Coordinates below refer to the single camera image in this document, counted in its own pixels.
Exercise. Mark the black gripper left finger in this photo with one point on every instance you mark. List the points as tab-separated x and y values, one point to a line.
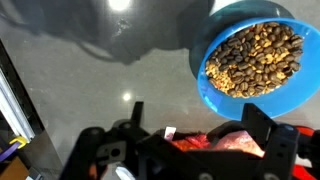
133	131

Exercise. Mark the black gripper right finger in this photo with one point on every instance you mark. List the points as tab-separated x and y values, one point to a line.
258	125

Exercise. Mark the blue plastic bowl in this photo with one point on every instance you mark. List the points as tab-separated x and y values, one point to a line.
293	96

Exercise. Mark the purple clamp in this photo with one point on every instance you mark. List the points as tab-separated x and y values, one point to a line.
13	146

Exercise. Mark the wooden counter cabinet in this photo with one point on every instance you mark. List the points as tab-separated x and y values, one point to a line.
11	170

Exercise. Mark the aluminium rail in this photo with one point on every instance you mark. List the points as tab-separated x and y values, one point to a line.
11	106

